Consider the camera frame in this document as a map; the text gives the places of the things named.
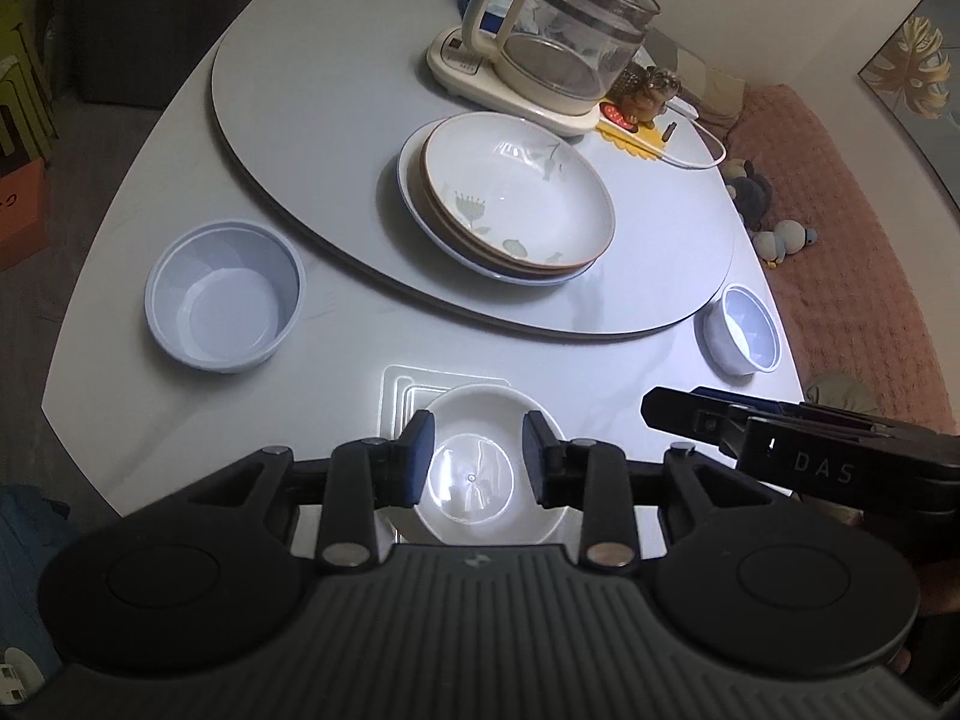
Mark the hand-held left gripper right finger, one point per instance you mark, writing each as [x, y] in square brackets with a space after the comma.
[535, 461]

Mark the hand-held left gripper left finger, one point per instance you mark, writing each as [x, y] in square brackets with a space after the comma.
[420, 461]

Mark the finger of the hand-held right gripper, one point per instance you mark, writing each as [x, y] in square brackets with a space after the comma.
[690, 416]
[739, 400]

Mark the white bowl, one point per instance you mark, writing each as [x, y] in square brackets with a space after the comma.
[480, 420]

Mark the light blue bowl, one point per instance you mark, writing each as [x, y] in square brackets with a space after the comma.
[746, 330]
[225, 300]

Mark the cream plate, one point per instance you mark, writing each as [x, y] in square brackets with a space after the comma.
[418, 195]

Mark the white deep plate grey floral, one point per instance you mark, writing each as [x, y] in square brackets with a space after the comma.
[517, 187]

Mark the white plate with pink flowers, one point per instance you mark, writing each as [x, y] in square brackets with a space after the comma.
[403, 180]

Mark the clear plastic tray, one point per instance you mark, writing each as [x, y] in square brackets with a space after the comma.
[397, 397]

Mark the olive green jacket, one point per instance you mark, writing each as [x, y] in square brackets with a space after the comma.
[836, 392]

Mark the blue and white plush toy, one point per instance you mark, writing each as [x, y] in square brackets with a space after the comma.
[780, 244]

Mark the sofa with pink blanket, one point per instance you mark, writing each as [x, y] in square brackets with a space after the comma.
[862, 277]

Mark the dark grey plush toy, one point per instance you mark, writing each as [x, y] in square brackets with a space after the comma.
[750, 191]

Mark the small dark stick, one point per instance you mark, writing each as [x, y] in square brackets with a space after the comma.
[670, 130]

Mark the yellow flower coaster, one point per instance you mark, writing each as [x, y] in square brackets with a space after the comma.
[637, 139]

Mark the brown toad figurine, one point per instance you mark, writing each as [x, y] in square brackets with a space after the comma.
[645, 94]

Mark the grey round turntable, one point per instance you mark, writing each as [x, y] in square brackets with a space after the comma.
[315, 135]

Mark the cream kettle base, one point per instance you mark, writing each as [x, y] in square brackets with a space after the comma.
[480, 71]

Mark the dark blue cloth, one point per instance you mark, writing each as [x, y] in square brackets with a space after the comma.
[34, 577]

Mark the glass kettle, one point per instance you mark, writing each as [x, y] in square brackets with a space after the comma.
[570, 22]

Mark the orange cardboard box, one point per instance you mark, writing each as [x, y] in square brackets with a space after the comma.
[19, 210]

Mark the stack of green stools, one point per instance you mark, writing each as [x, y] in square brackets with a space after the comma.
[22, 82]

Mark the wall picture with gold leaf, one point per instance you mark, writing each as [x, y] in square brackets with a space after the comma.
[919, 75]

